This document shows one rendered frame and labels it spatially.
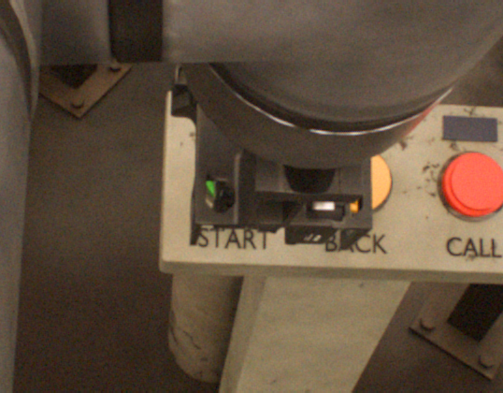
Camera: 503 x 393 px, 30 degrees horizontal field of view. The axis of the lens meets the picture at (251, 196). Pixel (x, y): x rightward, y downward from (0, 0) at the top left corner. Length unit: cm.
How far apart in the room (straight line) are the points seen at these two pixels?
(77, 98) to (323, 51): 117
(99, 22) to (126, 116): 117
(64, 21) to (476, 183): 44
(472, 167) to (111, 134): 81
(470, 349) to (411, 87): 102
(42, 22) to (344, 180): 15
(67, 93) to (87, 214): 20
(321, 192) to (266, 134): 4
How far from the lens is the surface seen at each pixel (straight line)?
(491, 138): 62
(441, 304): 126
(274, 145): 29
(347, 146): 28
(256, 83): 25
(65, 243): 125
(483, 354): 124
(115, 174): 130
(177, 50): 20
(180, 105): 42
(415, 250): 59
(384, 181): 59
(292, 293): 64
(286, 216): 35
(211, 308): 98
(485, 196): 60
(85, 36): 19
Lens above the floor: 108
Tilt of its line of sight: 57 degrees down
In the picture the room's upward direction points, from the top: 12 degrees clockwise
